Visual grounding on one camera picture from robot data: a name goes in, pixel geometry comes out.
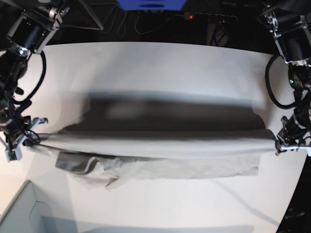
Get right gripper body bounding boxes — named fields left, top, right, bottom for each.
left=0, top=117, right=48, bottom=162

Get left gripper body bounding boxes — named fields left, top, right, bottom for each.
left=276, top=116, right=311, bottom=156

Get beige t-shirt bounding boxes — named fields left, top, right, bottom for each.
left=31, top=91, right=276, bottom=189

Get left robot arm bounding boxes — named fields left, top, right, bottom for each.
left=257, top=0, right=311, bottom=156

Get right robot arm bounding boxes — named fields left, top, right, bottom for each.
left=0, top=0, right=69, bottom=162

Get black power strip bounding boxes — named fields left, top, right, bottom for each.
left=182, top=12, right=238, bottom=23

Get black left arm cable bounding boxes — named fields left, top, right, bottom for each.
left=264, top=54, right=298, bottom=110

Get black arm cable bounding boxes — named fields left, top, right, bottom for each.
left=264, top=54, right=298, bottom=110
left=9, top=50, right=47, bottom=105

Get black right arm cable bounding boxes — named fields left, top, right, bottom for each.
left=9, top=50, right=47, bottom=105

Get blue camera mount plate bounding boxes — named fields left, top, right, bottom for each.
left=117, top=0, right=187, bottom=11

